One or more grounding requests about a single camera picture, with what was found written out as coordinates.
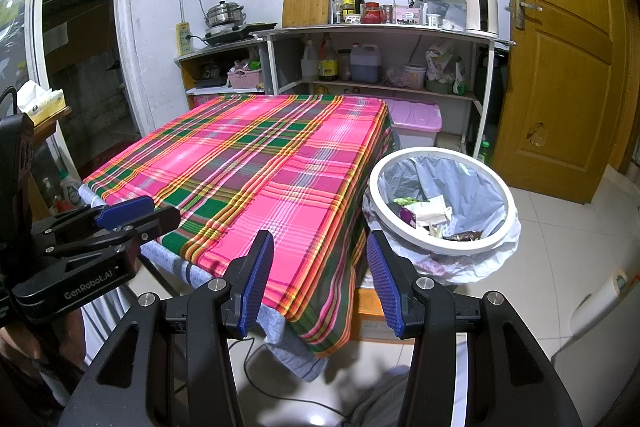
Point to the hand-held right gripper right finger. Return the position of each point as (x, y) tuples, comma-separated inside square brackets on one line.
[(387, 287)]

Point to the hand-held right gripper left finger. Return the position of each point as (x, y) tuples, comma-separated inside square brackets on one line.
[(255, 282)]

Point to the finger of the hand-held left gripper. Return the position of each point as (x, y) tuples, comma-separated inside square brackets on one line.
[(122, 209), (155, 222)]

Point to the white tissue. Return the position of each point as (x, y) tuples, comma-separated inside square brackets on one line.
[(432, 210)]

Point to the dark brown wrapper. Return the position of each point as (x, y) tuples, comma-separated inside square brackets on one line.
[(462, 236)]

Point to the white trash bin with bag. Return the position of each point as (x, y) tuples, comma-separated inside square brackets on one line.
[(435, 179)]

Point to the orange cardboard box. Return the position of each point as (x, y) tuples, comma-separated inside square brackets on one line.
[(367, 312)]

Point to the pink plaid tablecloth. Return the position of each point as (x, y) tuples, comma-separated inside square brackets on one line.
[(260, 177)]

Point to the wooden side table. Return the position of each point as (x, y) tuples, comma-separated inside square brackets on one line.
[(52, 122)]

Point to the person's grey trousers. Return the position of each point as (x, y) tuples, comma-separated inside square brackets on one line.
[(382, 399)]

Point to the yellow tissue box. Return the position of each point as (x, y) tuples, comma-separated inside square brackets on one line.
[(40, 103)]

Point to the green plastic bottle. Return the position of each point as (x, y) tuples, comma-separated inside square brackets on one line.
[(484, 153)]

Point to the pink woven basket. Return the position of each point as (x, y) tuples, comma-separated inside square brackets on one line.
[(245, 78)]

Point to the pink lidded storage box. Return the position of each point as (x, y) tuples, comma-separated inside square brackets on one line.
[(415, 117)]

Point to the low wooden cabinet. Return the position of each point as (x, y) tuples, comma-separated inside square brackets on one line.
[(210, 52)]

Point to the yellow power strip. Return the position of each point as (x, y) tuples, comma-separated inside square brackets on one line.
[(183, 38)]

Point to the black induction cooker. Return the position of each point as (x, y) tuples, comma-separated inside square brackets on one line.
[(227, 36)]

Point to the white plastic tub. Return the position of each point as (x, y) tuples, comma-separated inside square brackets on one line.
[(415, 77)]

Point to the white paper roll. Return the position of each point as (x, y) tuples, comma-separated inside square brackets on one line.
[(600, 302)]

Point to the white plastic bottle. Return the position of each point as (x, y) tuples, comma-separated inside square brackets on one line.
[(309, 66)]

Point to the steel steamer pot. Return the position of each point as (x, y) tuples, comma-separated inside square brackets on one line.
[(225, 13)]

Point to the green food packet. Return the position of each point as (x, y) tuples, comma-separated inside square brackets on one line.
[(459, 78)]

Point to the black flat pan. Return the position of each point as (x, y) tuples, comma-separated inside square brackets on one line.
[(260, 27)]

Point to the dark liquid plastic jug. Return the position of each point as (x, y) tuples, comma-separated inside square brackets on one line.
[(365, 64)]

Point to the crumpled plastic bags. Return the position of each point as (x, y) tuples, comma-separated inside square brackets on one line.
[(440, 64)]

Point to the large soy sauce bottle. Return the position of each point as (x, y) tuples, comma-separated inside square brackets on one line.
[(328, 61)]

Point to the white shelf unit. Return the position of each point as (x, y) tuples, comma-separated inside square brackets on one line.
[(380, 31)]

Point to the small metal cup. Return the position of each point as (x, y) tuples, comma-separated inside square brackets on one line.
[(388, 14)]

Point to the red jar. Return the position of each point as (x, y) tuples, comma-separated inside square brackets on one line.
[(371, 14)]

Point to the pink utensil container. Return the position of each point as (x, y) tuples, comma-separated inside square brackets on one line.
[(408, 14)]

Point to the clear plastic bottle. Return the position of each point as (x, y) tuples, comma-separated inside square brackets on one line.
[(338, 8)]

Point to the clear plastic storage box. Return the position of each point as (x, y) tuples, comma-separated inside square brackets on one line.
[(443, 9)]

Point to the yellow label sauce bottle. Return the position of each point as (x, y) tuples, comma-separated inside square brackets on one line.
[(349, 3)]

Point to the white electric kettle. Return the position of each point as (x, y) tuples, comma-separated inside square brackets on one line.
[(482, 9)]

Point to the yellow wooden door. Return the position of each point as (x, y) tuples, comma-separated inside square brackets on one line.
[(565, 47)]

